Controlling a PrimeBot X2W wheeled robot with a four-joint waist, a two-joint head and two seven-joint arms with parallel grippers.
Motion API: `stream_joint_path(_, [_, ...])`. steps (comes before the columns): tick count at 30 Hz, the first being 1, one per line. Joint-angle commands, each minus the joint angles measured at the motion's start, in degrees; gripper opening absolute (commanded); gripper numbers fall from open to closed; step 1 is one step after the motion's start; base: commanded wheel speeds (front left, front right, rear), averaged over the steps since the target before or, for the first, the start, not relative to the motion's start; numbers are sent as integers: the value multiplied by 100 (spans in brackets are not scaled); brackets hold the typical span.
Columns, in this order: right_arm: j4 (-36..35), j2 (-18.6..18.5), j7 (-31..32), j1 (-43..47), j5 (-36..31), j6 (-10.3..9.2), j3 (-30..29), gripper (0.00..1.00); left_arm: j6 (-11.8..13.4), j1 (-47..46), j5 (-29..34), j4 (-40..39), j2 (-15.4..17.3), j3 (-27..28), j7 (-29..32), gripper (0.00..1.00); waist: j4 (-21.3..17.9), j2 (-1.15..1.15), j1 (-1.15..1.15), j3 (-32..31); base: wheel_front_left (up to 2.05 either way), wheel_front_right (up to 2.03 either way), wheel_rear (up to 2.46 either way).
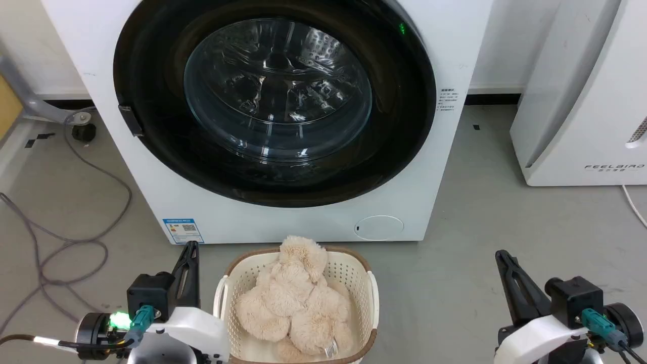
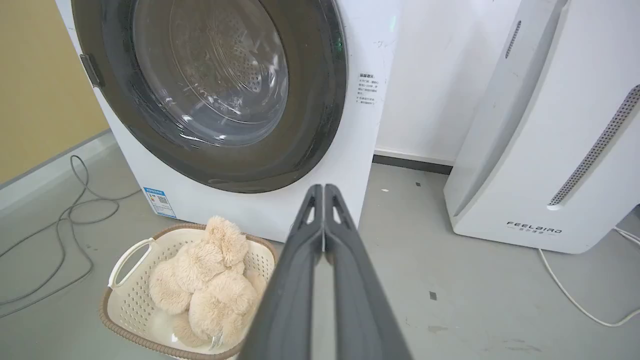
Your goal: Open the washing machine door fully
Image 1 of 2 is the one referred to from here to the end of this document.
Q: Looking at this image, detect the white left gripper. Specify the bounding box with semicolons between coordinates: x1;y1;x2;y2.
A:
126;241;231;364

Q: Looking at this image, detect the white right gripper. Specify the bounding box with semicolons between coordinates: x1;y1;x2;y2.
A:
493;249;591;364

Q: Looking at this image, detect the white front-load washing machine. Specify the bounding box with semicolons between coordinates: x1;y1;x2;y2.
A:
40;0;494;245

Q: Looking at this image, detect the black round glass washer door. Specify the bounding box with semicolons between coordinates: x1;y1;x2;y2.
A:
113;0;437;208

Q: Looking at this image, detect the beige plush toy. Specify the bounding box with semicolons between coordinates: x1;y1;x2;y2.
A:
234;235;355;363

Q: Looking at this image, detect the round white filter cover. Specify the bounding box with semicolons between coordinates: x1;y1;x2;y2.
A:
354;215;404;241

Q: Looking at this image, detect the cream laundry basket brown rim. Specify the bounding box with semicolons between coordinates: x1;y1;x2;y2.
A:
213;246;380;364

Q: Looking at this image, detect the black caster wheel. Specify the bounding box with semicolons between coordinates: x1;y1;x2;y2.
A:
72;123;97;143

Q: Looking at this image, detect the white Feelbird appliance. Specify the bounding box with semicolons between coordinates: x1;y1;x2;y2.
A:
510;0;647;187

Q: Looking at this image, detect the teal-plug left arm cable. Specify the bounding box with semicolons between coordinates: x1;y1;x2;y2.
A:
0;304;155;360

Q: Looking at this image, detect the teal-plug arm cable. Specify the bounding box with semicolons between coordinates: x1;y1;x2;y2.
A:
0;304;155;360
581;308;647;364

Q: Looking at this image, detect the teal-plug right arm cable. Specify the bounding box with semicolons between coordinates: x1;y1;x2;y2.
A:
581;308;647;364

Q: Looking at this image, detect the grey floor cable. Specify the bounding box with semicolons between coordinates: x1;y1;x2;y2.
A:
0;107;133;335

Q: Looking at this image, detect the white floor cable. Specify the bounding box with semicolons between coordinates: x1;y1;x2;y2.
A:
621;185;647;228

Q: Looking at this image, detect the grey metal frame leg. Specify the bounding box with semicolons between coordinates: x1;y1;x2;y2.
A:
0;55;93;125

